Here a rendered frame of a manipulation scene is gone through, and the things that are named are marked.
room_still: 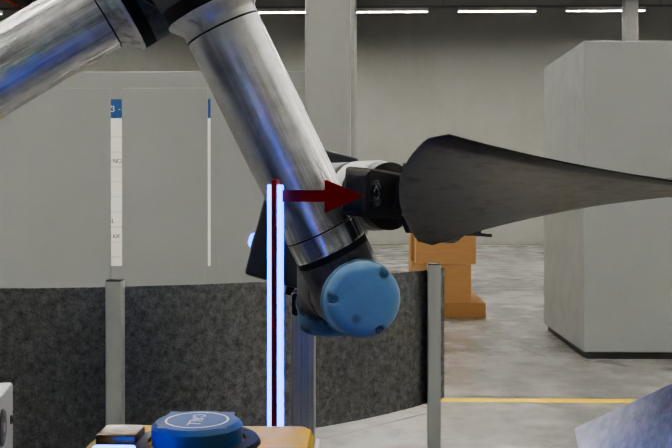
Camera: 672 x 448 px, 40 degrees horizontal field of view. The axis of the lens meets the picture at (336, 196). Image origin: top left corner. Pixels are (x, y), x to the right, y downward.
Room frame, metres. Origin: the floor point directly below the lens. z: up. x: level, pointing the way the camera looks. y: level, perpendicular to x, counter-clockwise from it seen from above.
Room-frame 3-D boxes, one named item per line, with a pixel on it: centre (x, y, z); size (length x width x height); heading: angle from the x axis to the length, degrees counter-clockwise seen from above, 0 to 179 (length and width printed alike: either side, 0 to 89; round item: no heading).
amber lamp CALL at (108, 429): (0.41, 0.10, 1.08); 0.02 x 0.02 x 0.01; 89
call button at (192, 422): (0.41, 0.06, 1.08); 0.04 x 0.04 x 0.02
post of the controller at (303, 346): (1.19, 0.04, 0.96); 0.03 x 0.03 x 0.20; 89
